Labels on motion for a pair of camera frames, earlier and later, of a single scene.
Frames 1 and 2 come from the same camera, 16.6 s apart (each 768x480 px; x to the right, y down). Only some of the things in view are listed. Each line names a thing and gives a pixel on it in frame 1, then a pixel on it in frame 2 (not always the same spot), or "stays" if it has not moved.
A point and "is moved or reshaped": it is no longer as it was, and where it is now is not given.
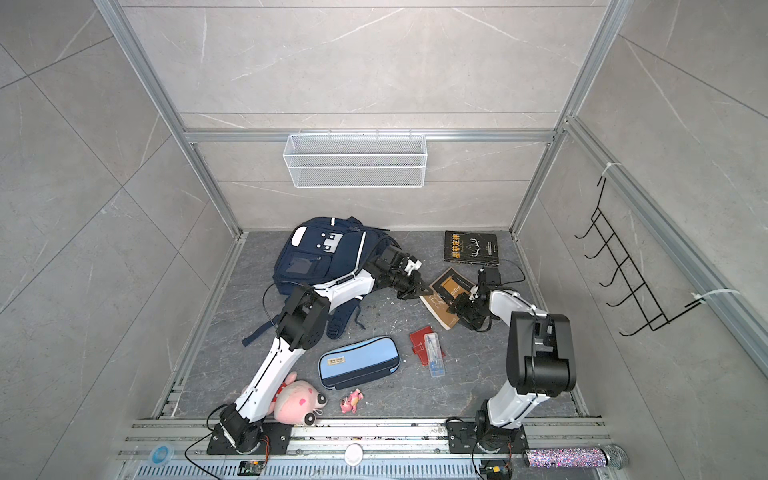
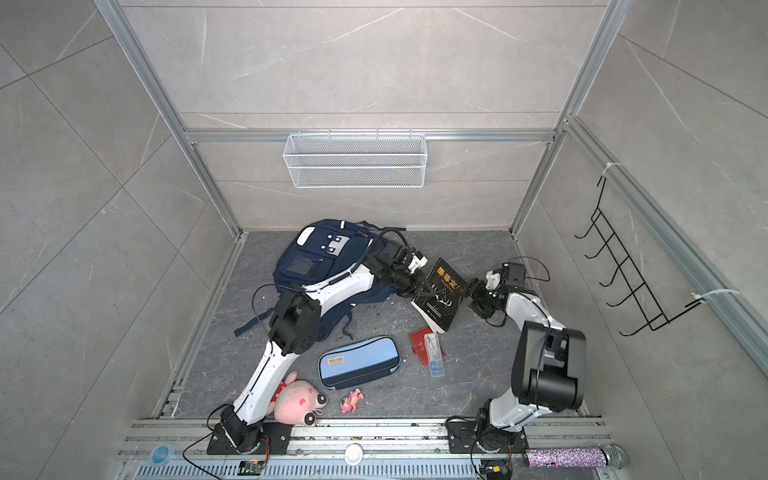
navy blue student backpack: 322,251 is moved or reshaped
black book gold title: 473,247 → 447,288
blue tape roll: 161,454 stays
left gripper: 418,287 stays
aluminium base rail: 376,449 stays
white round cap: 353,454 stays
